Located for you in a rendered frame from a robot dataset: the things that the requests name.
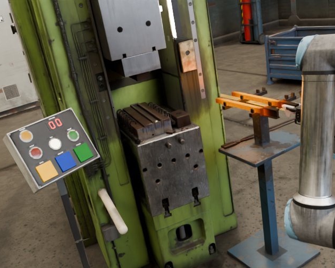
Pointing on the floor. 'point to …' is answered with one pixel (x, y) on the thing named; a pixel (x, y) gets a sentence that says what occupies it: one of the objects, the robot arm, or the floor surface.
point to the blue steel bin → (290, 40)
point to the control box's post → (72, 222)
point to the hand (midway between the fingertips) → (285, 104)
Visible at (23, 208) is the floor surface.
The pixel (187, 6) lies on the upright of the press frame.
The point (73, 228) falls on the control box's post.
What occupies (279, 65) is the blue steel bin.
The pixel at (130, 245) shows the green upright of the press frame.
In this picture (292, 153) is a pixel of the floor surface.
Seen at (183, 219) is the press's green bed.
